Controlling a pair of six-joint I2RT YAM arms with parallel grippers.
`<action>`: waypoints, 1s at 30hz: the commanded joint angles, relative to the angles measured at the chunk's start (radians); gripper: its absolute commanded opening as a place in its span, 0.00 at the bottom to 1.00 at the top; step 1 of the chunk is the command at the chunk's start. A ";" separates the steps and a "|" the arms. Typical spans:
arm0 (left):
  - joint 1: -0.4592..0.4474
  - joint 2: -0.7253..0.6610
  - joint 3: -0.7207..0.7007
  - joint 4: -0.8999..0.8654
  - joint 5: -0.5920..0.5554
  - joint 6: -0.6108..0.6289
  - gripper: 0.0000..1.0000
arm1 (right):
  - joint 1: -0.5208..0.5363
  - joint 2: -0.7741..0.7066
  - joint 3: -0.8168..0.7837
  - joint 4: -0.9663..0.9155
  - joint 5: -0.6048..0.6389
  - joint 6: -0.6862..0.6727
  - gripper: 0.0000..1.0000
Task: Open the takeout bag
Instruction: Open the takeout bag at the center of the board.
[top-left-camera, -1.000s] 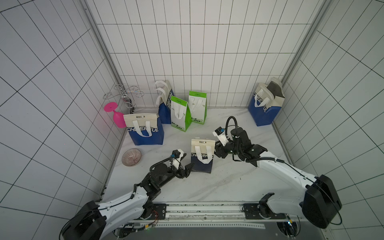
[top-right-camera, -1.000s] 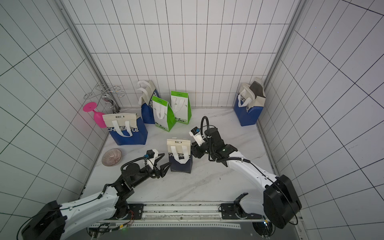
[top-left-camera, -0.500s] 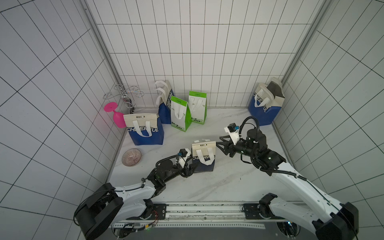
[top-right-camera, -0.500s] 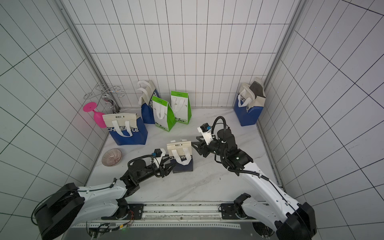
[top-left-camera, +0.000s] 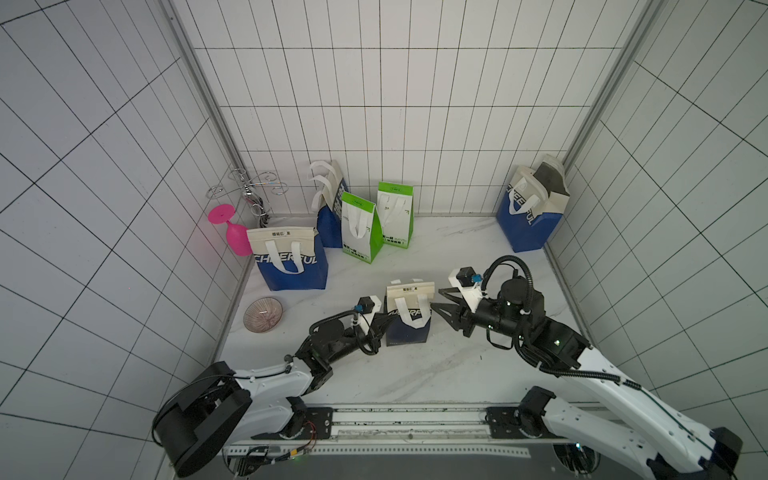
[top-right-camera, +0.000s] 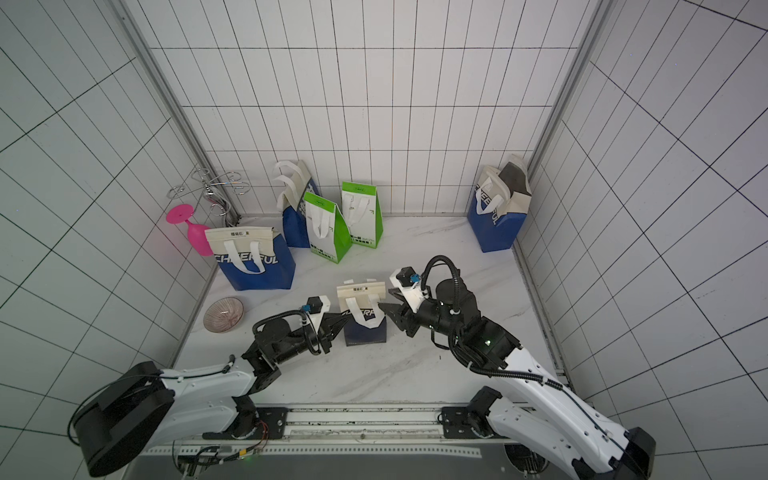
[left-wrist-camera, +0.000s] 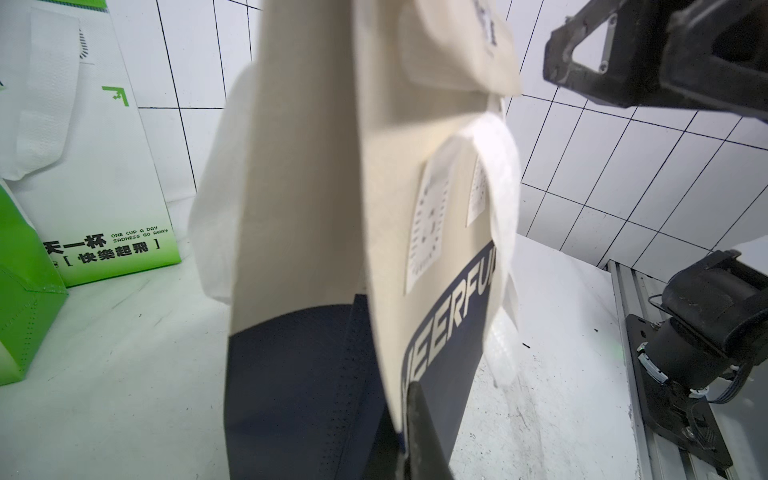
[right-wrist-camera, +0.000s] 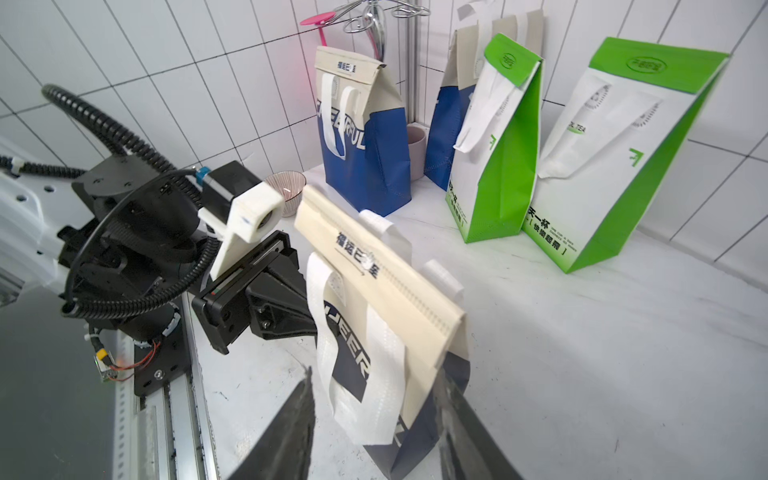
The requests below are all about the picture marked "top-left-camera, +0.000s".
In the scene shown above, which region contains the navy beige small bag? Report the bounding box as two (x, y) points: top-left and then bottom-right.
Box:
(385, 279), (436, 346)

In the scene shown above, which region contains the blue beige takeout bag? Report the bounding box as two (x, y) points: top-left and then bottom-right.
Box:
(496, 155), (570, 253)

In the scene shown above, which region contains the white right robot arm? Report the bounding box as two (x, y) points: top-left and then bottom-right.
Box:
(431, 255), (743, 479)

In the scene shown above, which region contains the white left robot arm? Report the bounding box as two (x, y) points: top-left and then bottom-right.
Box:
(151, 308), (397, 478)

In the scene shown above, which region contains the green white bag left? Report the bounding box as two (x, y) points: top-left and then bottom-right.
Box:
(341, 192), (384, 264)

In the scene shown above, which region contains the green white bag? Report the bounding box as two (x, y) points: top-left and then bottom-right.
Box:
(341, 192), (384, 264)
(376, 182), (414, 249)

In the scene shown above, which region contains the green white bag right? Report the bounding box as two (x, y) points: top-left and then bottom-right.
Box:
(376, 182), (414, 249)

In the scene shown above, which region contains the large blue beige cheerful bag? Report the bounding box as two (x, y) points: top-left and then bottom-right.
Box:
(246, 226), (329, 291)

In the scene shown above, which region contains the blue beige bag at back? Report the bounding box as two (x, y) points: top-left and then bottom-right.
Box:
(310, 160), (348, 249)

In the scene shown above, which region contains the glass dish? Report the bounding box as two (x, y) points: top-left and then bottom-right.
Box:
(243, 297), (283, 333)

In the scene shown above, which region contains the pink plastic goblet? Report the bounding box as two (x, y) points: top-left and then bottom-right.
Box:
(208, 204), (253, 257)

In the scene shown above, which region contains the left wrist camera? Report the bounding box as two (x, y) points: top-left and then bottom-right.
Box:
(353, 295), (382, 331)

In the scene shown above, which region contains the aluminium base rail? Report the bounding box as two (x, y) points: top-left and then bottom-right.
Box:
(222, 404), (569, 460)

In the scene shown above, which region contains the metal wire rack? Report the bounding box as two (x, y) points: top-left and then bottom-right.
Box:
(205, 168), (289, 224)

